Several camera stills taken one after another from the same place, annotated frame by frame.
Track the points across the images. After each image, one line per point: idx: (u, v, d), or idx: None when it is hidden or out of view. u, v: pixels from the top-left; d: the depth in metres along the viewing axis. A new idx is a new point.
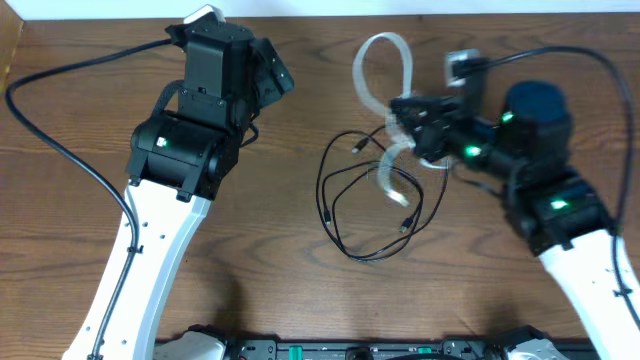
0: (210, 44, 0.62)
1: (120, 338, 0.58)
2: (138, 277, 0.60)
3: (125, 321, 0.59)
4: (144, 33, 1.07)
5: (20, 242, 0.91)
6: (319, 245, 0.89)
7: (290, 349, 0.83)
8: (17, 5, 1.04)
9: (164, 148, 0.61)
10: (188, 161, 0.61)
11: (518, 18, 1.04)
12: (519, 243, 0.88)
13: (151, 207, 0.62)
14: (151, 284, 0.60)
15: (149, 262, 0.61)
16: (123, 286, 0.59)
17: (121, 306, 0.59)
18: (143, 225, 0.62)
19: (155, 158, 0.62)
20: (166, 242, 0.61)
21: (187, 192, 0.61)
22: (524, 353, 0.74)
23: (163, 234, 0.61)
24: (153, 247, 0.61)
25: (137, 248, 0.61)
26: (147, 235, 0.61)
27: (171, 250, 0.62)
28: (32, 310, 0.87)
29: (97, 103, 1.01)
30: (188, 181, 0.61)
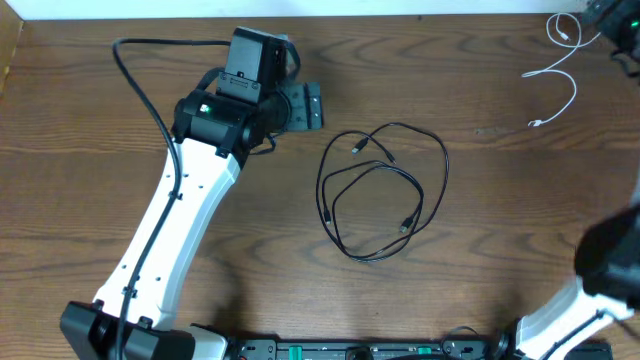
0: (253, 36, 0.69)
1: (154, 275, 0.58)
2: (175, 221, 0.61)
3: (161, 259, 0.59)
4: (144, 32, 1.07)
5: (24, 241, 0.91)
6: (319, 245, 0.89)
7: (290, 349, 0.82)
8: (17, 5, 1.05)
9: (206, 114, 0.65)
10: (225, 127, 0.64)
11: (516, 19, 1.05)
12: (518, 243, 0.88)
13: (193, 159, 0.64)
14: (187, 227, 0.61)
15: (186, 209, 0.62)
16: (163, 226, 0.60)
17: (158, 247, 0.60)
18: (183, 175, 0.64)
19: (196, 122, 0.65)
20: (204, 189, 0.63)
21: (225, 150, 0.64)
22: (525, 320, 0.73)
23: (202, 185, 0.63)
24: (191, 195, 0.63)
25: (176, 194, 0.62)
26: (187, 185, 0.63)
27: (206, 201, 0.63)
28: (34, 309, 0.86)
29: (98, 103, 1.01)
30: (225, 141, 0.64)
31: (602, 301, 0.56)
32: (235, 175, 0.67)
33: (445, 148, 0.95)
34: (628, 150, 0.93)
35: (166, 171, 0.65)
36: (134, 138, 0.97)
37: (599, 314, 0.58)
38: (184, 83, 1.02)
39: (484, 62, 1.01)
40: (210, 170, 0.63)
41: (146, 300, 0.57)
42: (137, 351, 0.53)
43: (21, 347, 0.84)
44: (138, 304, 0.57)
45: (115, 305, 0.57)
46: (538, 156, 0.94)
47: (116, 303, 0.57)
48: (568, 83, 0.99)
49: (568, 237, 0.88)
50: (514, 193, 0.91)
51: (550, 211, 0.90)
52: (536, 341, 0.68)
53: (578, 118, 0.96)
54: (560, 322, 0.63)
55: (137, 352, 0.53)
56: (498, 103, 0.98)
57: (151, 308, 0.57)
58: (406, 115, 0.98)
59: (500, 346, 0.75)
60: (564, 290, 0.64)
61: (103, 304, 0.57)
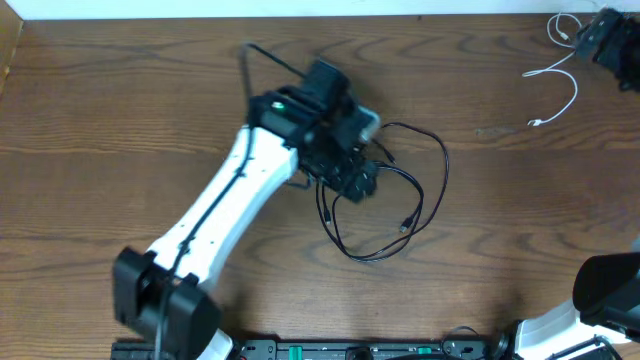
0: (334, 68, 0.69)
1: (209, 238, 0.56)
2: (236, 198, 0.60)
3: (217, 227, 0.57)
4: (144, 32, 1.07)
5: (24, 241, 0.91)
6: (319, 245, 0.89)
7: (290, 349, 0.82)
8: (17, 5, 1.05)
9: (276, 110, 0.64)
10: (291, 127, 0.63)
11: (516, 18, 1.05)
12: (518, 243, 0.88)
13: (261, 143, 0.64)
14: (246, 204, 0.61)
15: (248, 187, 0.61)
16: (226, 199, 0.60)
17: (217, 214, 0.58)
18: (250, 156, 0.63)
19: (266, 116, 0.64)
20: (266, 174, 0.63)
21: (289, 144, 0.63)
22: (525, 324, 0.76)
23: (265, 169, 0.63)
24: (254, 177, 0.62)
25: (240, 173, 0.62)
26: (251, 165, 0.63)
27: (264, 187, 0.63)
28: (34, 309, 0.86)
29: (99, 103, 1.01)
30: (290, 136, 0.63)
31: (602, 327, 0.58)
32: (288, 172, 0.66)
33: (445, 148, 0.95)
34: (628, 149, 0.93)
35: (234, 151, 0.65)
36: (134, 139, 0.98)
37: (596, 339, 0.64)
38: (185, 82, 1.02)
39: (484, 62, 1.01)
40: (275, 157, 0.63)
41: (197, 259, 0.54)
42: (179, 305, 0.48)
43: (21, 347, 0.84)
44: (190, 261, 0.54)
45: (167, 258, 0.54)
46: (539, 156, 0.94)
47: (170, 255, 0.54)
48: (568, 83, 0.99)
49: (569, 237, 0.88)
50: (514, 193, 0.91)
51: (550, 212, 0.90)
52: (534, 349, 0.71)
53: (578, 118, 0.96)
54: (558, 339, 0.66)
55: (182, 306, 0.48)
56: (498, 103, 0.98)
57: (200, 266, 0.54)
58: (406, 115, 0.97)
59: (500, 346, 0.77)
60: (564, 307, 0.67)
61: (158, 257, 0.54)
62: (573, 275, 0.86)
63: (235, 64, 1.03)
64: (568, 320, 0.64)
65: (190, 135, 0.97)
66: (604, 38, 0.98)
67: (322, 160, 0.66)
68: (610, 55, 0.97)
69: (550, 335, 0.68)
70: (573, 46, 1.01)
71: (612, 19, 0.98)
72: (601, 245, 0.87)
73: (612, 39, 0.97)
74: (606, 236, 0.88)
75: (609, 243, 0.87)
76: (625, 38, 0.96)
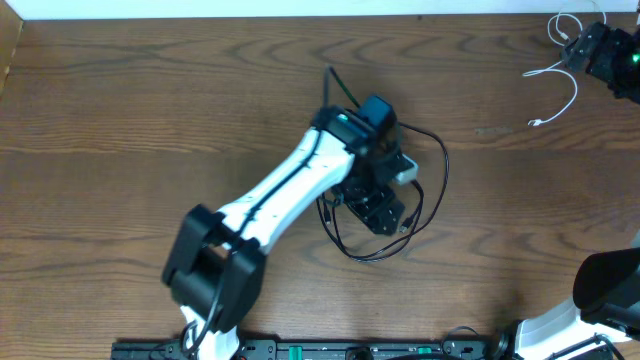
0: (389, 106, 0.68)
1: (272, 212, 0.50)
2: (299, 185, 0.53)
3: (281, 205, 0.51)
4: (144, 32, 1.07)
5: (24, 241, 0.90)
6: (320, 245, 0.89)
7: (290, 349, 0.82)
8: (17, 4, 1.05)
9: (341, 120, 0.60)
10: (353, 135, 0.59)
11: (516, 18, 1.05)
12: (518, 243, 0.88)
13: (330, 140, 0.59)
14: (306, 194, 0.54)
15: (313, 175, 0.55)
16: (293, 184, 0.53)
17: (283, 195, 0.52)
18: (316, 151, 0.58)
19: (331, 125, 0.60)
20: (328, 169, 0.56)
21: (351, 148, 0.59)
22: (524, 323, 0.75)
23: (330, 164, 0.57)
24: (319, 169, 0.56)
25: (305, 163, 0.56)
26: (319, 157, 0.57)
27: (325, 182, 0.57)
28: (35, 309, 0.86)
29: (99, 103, 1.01)
30: (352, 143, 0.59)
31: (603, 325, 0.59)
32: (339, 178, 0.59)
33: (445, 148, 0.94)
34: (628, 149, 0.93)
35: (302, 144, 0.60)
36: (134, 139, 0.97)
37: (596, 337, 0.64)
38: (184, 82, 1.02)
39: (485, 62, 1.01)
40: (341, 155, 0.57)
41: (262, 228, 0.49)
42: (240, 263, 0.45)
43: (22, 346, 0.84)
44: (256, 228, 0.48)
45: (234, 221, 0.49)
46: (539, 156, 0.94)
47: (236, 220, 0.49)
48: (568, 83, 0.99)
49: (569, 237, 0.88)
50: (514, 193, 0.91)
51: (550, 212, 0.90)
52: (534, 349, 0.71)
53: (578, 118, 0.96)
54: (558, 338, 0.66)
55: (244, 268, 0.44)
56: (498, 104, 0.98)
57: (263, 235, 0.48)
58: (406, 115, 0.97)
59: (500, 346, 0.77)
60: (563, 306, 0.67)
61: (224, 217, 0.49)
62: (572, 275, 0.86)
63: (235, 64, 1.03)
64: (569, 319, 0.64)
65: (190, 135, 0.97)
66: (593, 52, 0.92)
67: (357, 184, 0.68)
68: (601, 66, 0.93)
69: (550, 334, 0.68)
70: (564, 61, 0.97)
71: (600, 31, 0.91)
72: (600, 246, 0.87)
73: (602, 51, 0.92)
74: (606, 237, 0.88)
75: (609, 244, 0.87)
76: (617, 48, 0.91)
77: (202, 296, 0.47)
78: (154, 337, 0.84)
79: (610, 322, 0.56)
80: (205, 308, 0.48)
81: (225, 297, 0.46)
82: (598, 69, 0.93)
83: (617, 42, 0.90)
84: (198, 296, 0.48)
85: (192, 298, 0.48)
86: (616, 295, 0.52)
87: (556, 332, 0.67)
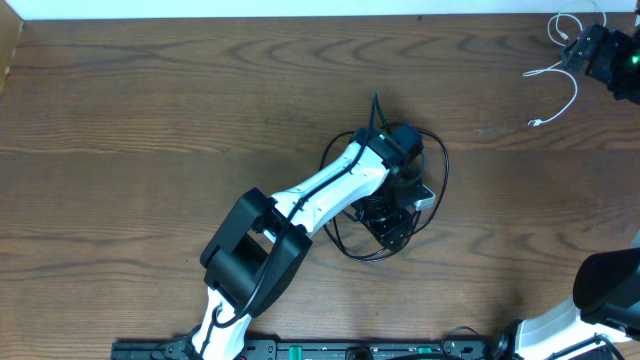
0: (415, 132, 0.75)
1: (317, 206, 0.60)
2: (339, 190, 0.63)
3: (325, 202, 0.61)
4: (144, 32, 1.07)
5: (24, 241, 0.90)
6: (320, 245, 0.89)
7: (290, 349, 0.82)
8: (17, 4, 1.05)
9: (381, 139, 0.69)
10: (390, 154, 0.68)
11: (516, 18, 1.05)
12: (517, 243, 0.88)
13: (369, 154, 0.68)
14: (346, 197, 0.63)
15: (354, 181, 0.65)
16: (338, 187, 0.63)
17: (328, 195, 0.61)
18: (358, 161, 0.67)
19: (373, 142, 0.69)
20: (366, 178, 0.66)
21: (388, 165, 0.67)
22: (525, 323, 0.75)
23: (368, 175, 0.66)
24: (357, 178, 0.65)
25: (348, 170, 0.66)
26: (359, 168, 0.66)
27: (361, 189, 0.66)
28: (35, 309, 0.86)
29: (99, 103, 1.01)
30: (389, 160, 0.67)
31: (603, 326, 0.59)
32: (371, 190, 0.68)
33: (445, 148, 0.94)
34: (628, 150, 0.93)
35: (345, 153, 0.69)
36: (134, 139, 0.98)
37: (596, 338, 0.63)
38: (185, 82, 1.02)
39: (484, 62, 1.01)
40: (379, 169, 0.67)
41: (308, 218, 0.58)
42: (287, 245, 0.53)
43: (22, 346, 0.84)
44: (302, 216, 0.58)
45: (284, 208, 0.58)
46: (539, 156, 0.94)
47: (286, 206, 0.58)
48: (568, 84, 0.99)
49: (569, 237, 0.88)
50: (514, 193, 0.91)
51: (550, 212, 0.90)
52: (535, 349, 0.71)
53: (578, 118, 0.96)
54: (558, 338, 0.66)
55: (292, 249, 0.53)
56: (499, 104, 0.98)
57: (309, 224, 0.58)
58: (407, 115, 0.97)
59: (500, 346, 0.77)
60: (564, 306, 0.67)
61: (277, 204, 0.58)
62: (572, 275, 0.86)
63: (235, 64, 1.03)
64: (569, 318, 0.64)
65: (190, 135, 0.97)
66: (593, 52, 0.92)
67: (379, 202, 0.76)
68: (601, 67, 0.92)
69: (550, 334, 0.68)
70: (564, 63, 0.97)
71: (600, 32, 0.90)
72: (600, 246, 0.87)
73: (601, 53, 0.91)
74: (606, 237, 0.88)
75: (608, 244, 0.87)
76: (615, 51, 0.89)
77: (239, 275, 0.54)
78: (153, 337, 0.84)
79: (609, 322, 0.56)
80: (240, 286, 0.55)
81: (266, 277, 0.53)
82: (599, 69, 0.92)
83: (616, 44, 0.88)
84: (235, 275, 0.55)
85: (229, 276, 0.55)
86: (616, 297, 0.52)
87: (556, 332, 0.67)
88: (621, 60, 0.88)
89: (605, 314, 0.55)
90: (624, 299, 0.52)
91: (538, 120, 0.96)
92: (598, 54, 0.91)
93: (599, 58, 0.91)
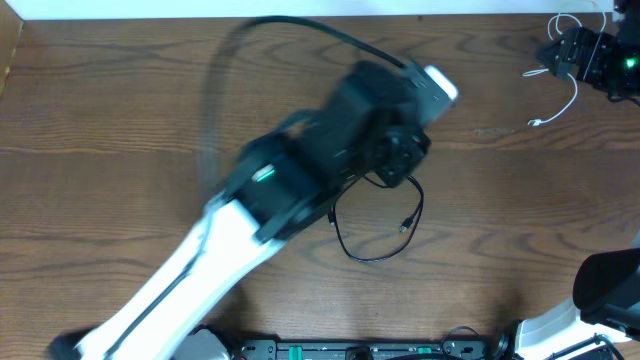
0: (365, 94, 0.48)
1: (139, 348, 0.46)
2: (173, 306, 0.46)
3: (154, 333, 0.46)
4: (144, 32, 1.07)
5: (26, 241, 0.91)
6: (319, 245, 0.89)
7: (290, 349, 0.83)
8: (17, 4, 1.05)
9: (265, 177, 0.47)
10: (281, 202, 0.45)
11: (516, 18, 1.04)
12: (517, 243, 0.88)
13: (220, 236, 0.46)
14: (188, 312, 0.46)
15: (194, 287, 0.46)
16: (170, 303, 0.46)
17: (155, 320, 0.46)
18: (202, 251, 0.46)
19: (248, 186, 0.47)
20: (222, 272, 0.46)
21: (266, 235, 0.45)
22: (526, 324, 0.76)
23: (219, 276, 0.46)
24: (202, 281, 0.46)
25: (181, 275, 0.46)
26: (206, 264, 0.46)
27: (217, 290, 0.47)
28: (36, 309, 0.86)
29: (99, 104, 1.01)
30: (263, 228, 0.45)
31: (602, 326, 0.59)
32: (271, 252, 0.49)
33: (444, 148, 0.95)
34: (628, 150, 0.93)
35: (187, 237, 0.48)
36: (135, 138, 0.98)
37: (597, 338, 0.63)
38: (185, 82, 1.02)
39: (484, 62, 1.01)
40: (240, 251, 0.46)
41: None
42: None
43: (24, 345, 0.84)
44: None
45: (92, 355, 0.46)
46: (538, 157, 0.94)
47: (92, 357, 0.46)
48: (568, 83, 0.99)
49: (568, 237, 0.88)
50: (514, 193, 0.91)
51: (549, 212, 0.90)
52: (535, 348, 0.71)
53: (578, 119, 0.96)
54: (557, 337, 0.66)
55: None
56: (498, 104, 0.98)
57: None
58: None
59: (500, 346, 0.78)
60: (565, 305, 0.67)
61: (83, 353, 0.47)
62: (571, 275, 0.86)
63: (235, 63, 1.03)
64: (568, 318, 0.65)
65: (190, 135, 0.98)
66: (580, 57, 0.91)
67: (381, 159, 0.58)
68: (592, 71, 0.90)
69: (550, 333, 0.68)
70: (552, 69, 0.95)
71: (585, 35, 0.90)
72: (599, 246, 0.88)
73: (590, 56, 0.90)
74: (605, 237, 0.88)
75: (607, 244, 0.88)
76: (603, 52, 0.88)
77: None
78: None
79: (609, 322, 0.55)
80: None
81: None
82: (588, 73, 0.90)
83: (603, 46, 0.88)
84: None
85: None
86: (616, 296, 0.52)
87: (556, 330, 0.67)
88: (612, 64, 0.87)
89: (606, 314, 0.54)
90: (625, 298, 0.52)
91: (539, 120, 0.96)
92: (585, 58, 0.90)
93: (586, 61, 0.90)
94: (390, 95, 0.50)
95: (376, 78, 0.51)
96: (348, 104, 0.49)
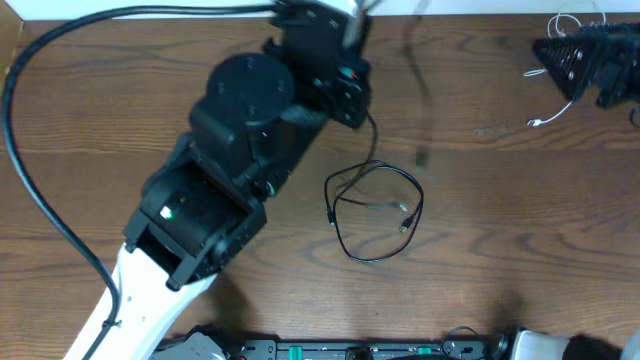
0: (220, 125, 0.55)
1: None
2: (117, 341, 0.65)
3: None
4: (143, 32, 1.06)
5: (26, 241, 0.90)
6: (319, 245, 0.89)
7: (290, 349, 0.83)
8: (16, 4, 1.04)
9: (168, 218, 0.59)
10: (187, 237, 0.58)
11: (516, 18, 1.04)
12: (517, 243, 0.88)
13: (135, 285, 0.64)
14: (132, 349, 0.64)
15: (128, 332, 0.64)
16: (113, 340, 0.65)
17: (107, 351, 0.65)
18: (128, 298, 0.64)
19: (154, 228, 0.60)
20: (142, 319, 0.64)
21: (179, 280, 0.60)
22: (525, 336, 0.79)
23: (144, 316, 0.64)
24: (131, 323, 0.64)
25: (115, 320, 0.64)
26: (129, 310, 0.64)
27: (151, 330, 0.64)
28: (36, 309, 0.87)
29: (99, 104, 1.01)
30: (175, 275, 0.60)
31: None
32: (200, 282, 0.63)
33: (444, 149, 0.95)
34: (628, 150, 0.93)
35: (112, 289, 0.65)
36: (134, 139, 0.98)
37: None
38: (185, 83, 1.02)
39: (484, 63, 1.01)
40: (155, 299, 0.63)
41: None
42: None
43: (25, 345, 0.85)
44: None
45: None
46: (537, 157, 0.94)
47: None
48: None
49: (568, 237, 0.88)
50: (514, 193, 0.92)
51: (549, 212, 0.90)
52: None
53: (579, 118, 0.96)
54: None
55: None
56: (498, 104, 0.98)
57: None
58: (406, 115, 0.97)
59: (499, 347, 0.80)
60: None
61: None
62: (571, 275, 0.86)
63: None
64: None
65: None
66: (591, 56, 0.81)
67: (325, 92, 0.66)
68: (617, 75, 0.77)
69: None
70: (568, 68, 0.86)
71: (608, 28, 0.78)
72: (599, 246, 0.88)
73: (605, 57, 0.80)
74: (605, 237, 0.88)
75: (607, 243, 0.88)
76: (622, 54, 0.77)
77: None
78: None
79: None
80: None
81: None
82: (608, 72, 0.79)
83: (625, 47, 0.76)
84: None
85: None
86: None
87: None
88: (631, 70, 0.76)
89: None
90: None
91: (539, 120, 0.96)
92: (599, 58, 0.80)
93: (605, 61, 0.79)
94: (245, 108, 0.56)
95: (226, 94, 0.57)
96: (215, 135, 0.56)
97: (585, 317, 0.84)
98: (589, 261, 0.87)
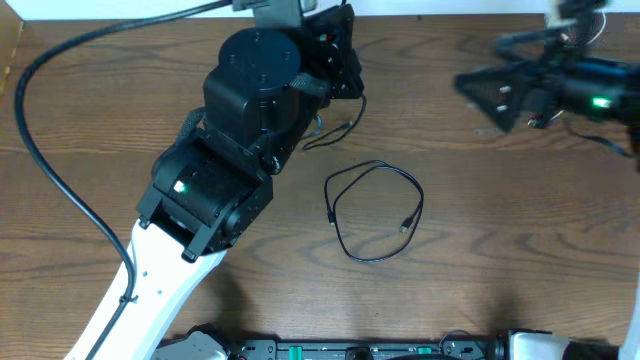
0: (233, 91, 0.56)
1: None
2: (132, 321, 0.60)
3: (122, 343, 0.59)
4: (143, 32, 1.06)
5: (26, 241, 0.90)
6: (319, 245, 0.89)
7: (290, 349, 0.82)
8: (16, 4, 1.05)
9: (182, 192, 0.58)
10: (201, 209, 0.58)
11: (517, 18, 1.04)
12: (517, 243, 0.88)
13: (151, 257, 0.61)
14: (148, 327, 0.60)
15: (144, 308, 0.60)
16: (128, 319, 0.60)
17: (121, 332, 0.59)
18: (143, 273, 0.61)
19: (167, 203, 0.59)
20: (158, 292, 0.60)
21: (194, 251, 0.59)
22: (521, 336, 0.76)
23: (161, 289, 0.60)
24: (147, 299, 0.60)
25: (130, 297, 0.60)
26: (146, 284, 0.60)
27: (169, 304, 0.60)
28: (36, 309, 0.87)
29: (98, 104, 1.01)
30: (190, 247, 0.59)
31: None
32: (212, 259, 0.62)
33: (444, 149, 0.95)
34: None
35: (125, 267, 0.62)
36: (134, 139, 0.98)
37: None
38: (185, 82, 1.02)
39: None
40: (173, 270, 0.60)
41: None
42: None
43: (25, 345, 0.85)
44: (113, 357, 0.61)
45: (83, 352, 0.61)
46: (537, 157, 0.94)
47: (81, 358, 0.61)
48: None
49: (568, 237, 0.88)
50: (514, 193, 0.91)
51: (548, 212, 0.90)
52: None
53: None
54: None
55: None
56: None
57: None
58: (406, 115, 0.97)
59: (496, 352, 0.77)
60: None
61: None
62: (571, 275, 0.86)
63: None
64: None
65: None
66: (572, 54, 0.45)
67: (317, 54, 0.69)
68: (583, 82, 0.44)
69: None
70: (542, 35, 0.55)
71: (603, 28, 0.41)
72: (599, 246, 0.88)
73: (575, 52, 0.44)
74: (605, 237, 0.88)
75: (607, 244, 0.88)
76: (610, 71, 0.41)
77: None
78: None
79: None
80: None
81: None
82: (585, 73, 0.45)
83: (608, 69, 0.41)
84: None
85: None
86: None
87: None
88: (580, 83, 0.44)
89: None
90: None
91: None
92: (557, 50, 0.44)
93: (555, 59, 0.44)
94: (255, 76, 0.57)
95: (237, 64, 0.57)
96: (228, 103, 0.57)
97: (585, 318, 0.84)
98: (589, 260, 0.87)
